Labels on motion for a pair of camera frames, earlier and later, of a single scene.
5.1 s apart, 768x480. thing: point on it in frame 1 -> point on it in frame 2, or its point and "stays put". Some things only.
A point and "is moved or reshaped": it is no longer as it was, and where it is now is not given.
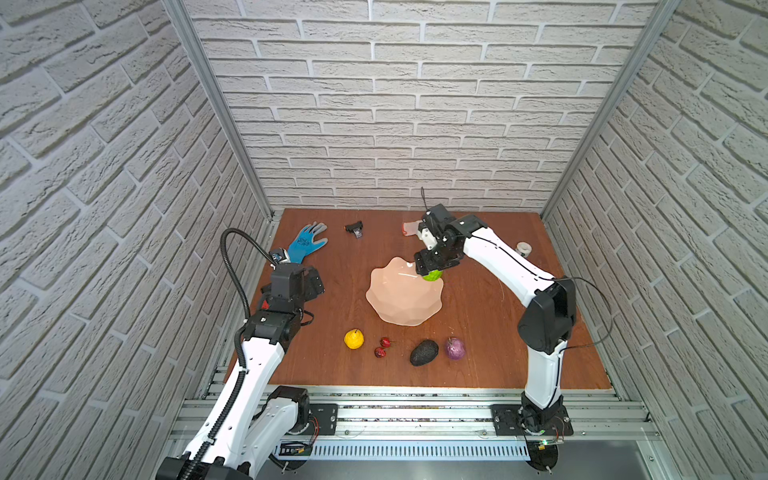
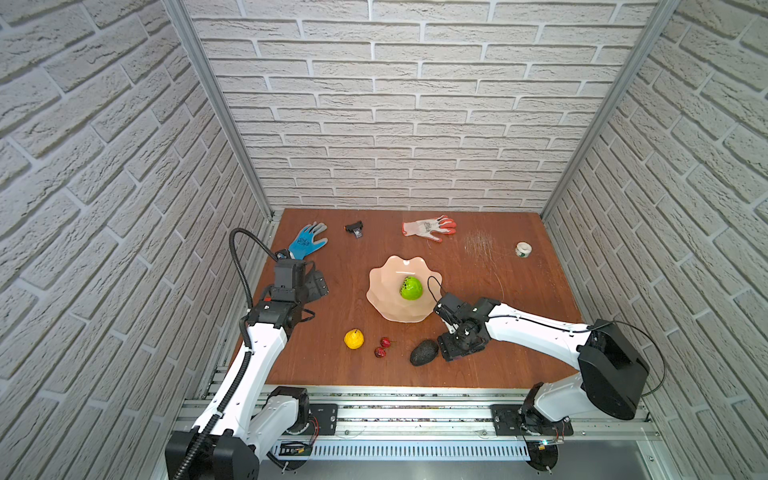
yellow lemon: (354, 339) stays put
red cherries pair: (380, 352) stays put
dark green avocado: (424, 353) stays put
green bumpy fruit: (434, 275) is moved or reshaped
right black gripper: (426, 263) -> (448, 351)
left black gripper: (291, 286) stays put
